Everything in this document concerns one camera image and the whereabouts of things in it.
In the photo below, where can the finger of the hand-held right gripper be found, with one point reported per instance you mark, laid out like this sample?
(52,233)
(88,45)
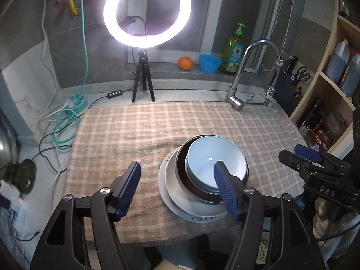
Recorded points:
(292,160)
(306,152)

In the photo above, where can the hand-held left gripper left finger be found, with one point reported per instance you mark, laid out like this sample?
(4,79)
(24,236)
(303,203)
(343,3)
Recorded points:
(129,191)

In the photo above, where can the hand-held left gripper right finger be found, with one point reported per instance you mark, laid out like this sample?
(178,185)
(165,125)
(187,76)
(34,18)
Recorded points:
(225,191)

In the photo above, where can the large steel bowl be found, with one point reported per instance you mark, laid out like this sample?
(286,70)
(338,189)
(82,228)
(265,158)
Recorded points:
(191,194)

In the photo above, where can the pink floral white plate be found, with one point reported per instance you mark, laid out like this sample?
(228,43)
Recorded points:
(202,218)

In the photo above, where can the white ceramic bowl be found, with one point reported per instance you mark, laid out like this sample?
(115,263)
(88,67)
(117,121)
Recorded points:
(202,160)

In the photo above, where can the white plate with branch print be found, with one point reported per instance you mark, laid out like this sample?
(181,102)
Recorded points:
(171,185)

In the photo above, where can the person's right hand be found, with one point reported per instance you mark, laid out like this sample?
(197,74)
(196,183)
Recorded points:
(322,216)

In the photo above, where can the small drinking glass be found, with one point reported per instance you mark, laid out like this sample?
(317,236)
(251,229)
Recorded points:
(303,129)

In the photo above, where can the dark glass bottle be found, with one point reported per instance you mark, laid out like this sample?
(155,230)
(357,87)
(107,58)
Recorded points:
(313,111)

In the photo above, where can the checkered table cloth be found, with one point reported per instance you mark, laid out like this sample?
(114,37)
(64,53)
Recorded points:
(140,132)

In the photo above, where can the dark knife block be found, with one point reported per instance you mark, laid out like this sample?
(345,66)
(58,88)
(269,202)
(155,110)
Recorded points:
(287,90)

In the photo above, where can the wooden shelf unit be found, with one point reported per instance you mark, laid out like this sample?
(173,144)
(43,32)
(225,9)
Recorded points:
(334,90)

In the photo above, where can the dark liquid plastic jug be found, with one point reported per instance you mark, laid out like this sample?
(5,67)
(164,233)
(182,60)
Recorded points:
(350,76)
(336,62)

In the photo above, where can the black inline remote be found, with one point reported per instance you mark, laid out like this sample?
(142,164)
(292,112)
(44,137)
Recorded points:
(114,94)

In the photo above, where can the round teal power strip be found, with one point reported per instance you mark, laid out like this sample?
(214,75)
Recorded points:
(80,105)

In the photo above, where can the chrome kitchen faucet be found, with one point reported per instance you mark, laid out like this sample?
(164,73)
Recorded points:
(239,76)

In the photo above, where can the green glass dish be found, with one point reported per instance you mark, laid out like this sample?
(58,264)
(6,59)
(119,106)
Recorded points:
(26,174)

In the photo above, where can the white power adapter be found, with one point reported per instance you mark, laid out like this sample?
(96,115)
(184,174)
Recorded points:
(11,194)

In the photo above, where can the black mini tripod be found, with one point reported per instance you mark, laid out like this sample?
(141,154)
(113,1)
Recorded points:
(143,70)

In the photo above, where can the green dish soap bottle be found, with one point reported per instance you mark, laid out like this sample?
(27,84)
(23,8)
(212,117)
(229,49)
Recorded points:
(233,53)

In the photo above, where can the blue fluted cup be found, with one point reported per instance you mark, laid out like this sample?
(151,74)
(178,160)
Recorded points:
(210,64)

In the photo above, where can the steel pot lid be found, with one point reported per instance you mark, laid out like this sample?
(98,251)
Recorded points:
(7,146)

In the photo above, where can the orange fruit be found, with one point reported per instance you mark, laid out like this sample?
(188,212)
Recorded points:
(186,63)

